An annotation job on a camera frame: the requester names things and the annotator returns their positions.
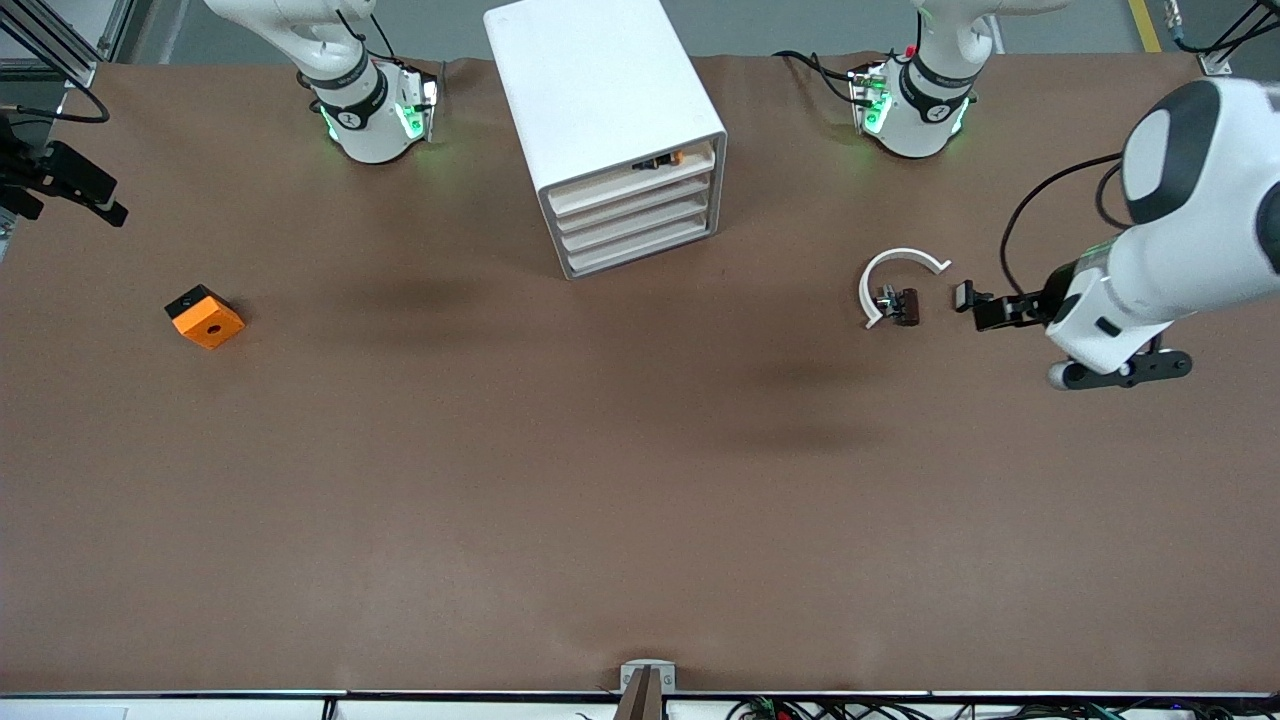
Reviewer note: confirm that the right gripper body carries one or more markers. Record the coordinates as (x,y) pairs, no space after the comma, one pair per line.
(40,172)

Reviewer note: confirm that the orange black push button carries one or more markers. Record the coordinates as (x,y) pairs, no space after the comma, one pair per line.
(655,161)

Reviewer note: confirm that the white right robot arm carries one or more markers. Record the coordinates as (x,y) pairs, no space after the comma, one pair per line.
(365,130)

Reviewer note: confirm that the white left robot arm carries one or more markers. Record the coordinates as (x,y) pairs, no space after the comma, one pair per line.
(1200,200)

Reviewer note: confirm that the orange button box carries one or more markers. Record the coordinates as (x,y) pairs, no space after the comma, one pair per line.
(210,325)

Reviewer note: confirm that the small black clip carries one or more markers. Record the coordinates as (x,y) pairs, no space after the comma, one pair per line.
(965,296)

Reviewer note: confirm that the small brown black component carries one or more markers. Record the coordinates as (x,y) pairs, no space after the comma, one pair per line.
(905,307)

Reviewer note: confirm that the brown table cover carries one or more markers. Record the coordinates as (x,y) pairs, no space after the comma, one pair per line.
(640,500)

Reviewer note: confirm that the aluminium frame profile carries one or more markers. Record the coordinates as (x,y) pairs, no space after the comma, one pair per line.
(75,70)
(1215,62)

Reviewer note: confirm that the grey metal bracket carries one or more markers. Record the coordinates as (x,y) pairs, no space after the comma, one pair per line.
(628,675)

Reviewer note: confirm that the white table edge rail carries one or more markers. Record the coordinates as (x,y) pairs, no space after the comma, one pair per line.
(200,708)

